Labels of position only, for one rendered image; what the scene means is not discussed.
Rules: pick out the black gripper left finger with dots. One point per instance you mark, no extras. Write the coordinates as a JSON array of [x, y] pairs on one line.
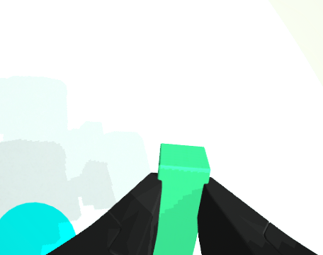
[[129, 228]]

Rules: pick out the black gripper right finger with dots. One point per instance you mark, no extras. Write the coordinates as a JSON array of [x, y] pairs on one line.
[[228, 226]]

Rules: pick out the green rectangular post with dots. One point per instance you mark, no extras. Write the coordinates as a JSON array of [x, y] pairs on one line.
[[183, 171]]

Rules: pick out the cyan circle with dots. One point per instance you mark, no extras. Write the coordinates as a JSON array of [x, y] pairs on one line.
[[33, 229]]

